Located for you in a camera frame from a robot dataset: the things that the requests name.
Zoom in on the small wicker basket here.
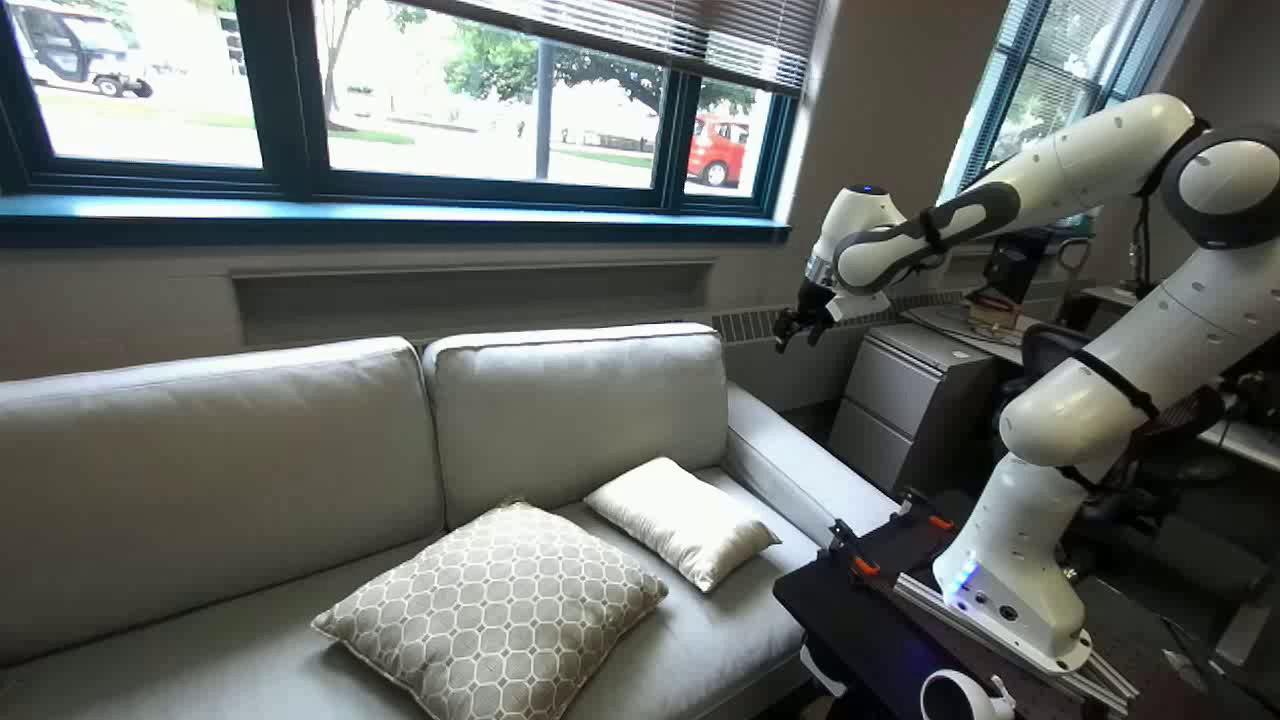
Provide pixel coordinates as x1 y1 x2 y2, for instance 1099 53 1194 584
964 282 1026 344

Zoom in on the dark monitor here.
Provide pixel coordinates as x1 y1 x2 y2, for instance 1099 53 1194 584
986 231 1055 305

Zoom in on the grey sofa back cushion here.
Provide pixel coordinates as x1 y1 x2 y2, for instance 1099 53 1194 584
0 331 450 669
421 319 731 535

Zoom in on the dark vehicle outside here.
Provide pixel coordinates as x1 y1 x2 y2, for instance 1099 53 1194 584
5 0 160 104

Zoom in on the hexagon patterned beige pillow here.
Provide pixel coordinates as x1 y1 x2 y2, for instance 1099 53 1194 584
309 501 671 720

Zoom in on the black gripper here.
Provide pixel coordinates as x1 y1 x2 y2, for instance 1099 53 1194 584
772 281 848 357

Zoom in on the grey sofa seat cushion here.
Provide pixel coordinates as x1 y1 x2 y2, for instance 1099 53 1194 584
458 464 822 720
0 530 528 720

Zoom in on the orange black clamp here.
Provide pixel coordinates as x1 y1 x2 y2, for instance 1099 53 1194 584
827 516 887 584
898 491 962 540

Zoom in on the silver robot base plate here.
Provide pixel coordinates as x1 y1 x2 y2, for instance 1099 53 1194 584
887 566 1144 713

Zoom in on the grey slatted window blind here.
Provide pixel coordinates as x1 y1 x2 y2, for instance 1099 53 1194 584
438 0 823 95

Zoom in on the grey filing cabinet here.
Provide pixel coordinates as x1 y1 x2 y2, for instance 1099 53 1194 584
827 315 1013 501

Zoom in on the red car outside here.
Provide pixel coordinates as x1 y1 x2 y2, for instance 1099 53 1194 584
683 112 759 190

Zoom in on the narrow teal side window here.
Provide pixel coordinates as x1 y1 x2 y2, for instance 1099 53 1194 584
931 0 1203 237

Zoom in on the plain cream pillow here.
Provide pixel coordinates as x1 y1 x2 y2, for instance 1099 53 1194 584
581 450 783 596

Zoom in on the wide teal window frame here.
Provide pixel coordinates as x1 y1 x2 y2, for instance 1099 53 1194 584
0 0 815 251

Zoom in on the black robot table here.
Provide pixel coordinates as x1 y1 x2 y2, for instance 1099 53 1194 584
772 491 1280 720

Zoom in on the grey fabric sofa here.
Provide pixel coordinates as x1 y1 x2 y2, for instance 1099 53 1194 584
0 319 899 720

